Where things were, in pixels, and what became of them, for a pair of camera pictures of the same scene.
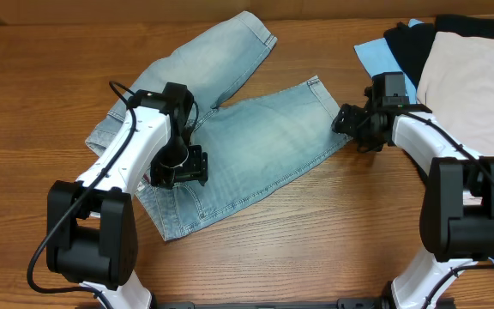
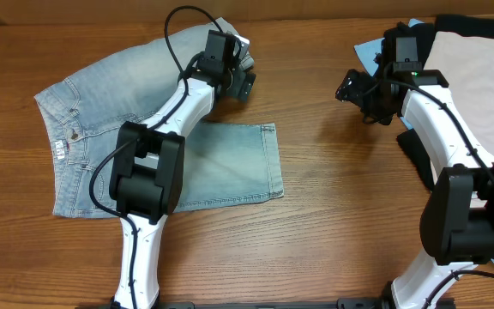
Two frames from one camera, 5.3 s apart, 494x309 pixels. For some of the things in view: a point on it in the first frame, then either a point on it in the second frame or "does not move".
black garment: [412, 41] does not move
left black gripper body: [187, 170] → [244, 86]
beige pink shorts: [472, 85] does not move
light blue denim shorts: [251, 142] → [81, 117]
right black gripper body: [362, 129] → [376, 107]
